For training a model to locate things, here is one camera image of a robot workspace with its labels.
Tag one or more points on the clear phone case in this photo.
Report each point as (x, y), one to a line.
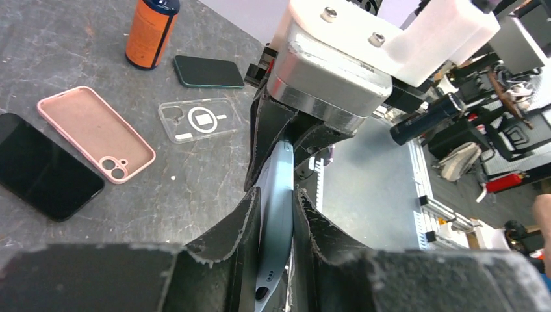
(192, 120)

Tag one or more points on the pink phone case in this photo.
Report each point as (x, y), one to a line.
(98, 132)

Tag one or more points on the orange bottle blue cap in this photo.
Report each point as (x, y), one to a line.
(150, 32)

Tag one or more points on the black phone teal edge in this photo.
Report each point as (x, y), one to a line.
(198, 72)

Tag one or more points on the white toothed cable duct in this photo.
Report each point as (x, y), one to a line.
(316, 167)

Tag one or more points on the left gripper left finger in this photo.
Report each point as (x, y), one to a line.
(214, 272)

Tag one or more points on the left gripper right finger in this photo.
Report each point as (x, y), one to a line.
(335, 272)

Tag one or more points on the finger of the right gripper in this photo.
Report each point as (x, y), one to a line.
(315, 139)
(268, 121)

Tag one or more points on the aluminium frame rail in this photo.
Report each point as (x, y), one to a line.
(438, 227)

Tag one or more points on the grey bag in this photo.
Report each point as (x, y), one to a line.
(458, 161)

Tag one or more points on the red fire extinguisher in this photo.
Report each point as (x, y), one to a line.
(501, 183)

